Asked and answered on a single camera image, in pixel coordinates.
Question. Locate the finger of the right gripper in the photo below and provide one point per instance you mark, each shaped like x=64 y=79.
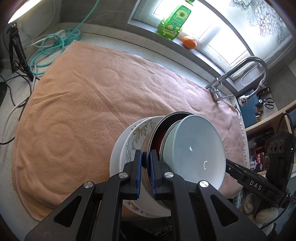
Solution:
x=240 y=173

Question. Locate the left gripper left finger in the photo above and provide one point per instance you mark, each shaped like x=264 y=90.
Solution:
x=92 y=211

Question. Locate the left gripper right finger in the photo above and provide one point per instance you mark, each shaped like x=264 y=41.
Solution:
x=198 y=210

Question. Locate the small floral deep plate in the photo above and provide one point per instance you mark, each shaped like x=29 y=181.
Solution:
x=129 y=204

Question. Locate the large floral blue plate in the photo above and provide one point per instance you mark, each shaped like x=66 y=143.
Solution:
x=115 y=155

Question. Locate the light blue ceramic bowl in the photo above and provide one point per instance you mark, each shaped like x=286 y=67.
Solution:
x=193 y=149

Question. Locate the white plate grey leaf pattern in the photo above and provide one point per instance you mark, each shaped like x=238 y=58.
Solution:
x=134 y=142

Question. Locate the red steel small bowl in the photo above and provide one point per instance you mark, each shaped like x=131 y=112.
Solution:
x=161 y=136

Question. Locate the large stainless steel bowl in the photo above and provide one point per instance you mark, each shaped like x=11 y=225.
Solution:
x=146 y=147

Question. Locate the gloved right hand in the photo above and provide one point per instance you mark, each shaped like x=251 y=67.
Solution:
x=260 y=217

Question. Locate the wooden shelf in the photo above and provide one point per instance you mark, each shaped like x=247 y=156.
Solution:
x=268 y=126

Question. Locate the blue knife block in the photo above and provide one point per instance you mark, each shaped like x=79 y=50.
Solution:
x=249 y=112

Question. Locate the black scissors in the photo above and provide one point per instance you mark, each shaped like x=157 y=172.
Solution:
x=268 y=103

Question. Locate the orange brown towel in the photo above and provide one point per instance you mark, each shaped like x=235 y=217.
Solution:
x=82 y=104

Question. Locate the orange tangerine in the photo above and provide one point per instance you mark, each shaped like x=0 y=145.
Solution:
x=189 y=42

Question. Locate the black oval device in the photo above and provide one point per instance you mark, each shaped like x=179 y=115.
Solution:
x=3 y=90

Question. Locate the green dish soap bottle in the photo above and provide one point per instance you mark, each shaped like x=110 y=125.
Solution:
x=172 y=25

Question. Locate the black tripod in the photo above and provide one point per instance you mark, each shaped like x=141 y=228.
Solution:
x=17 y=56

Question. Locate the teal power strip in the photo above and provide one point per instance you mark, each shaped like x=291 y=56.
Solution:
x=70 y=35

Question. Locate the white ring light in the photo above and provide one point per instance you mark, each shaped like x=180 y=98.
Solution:
x=22 y=10

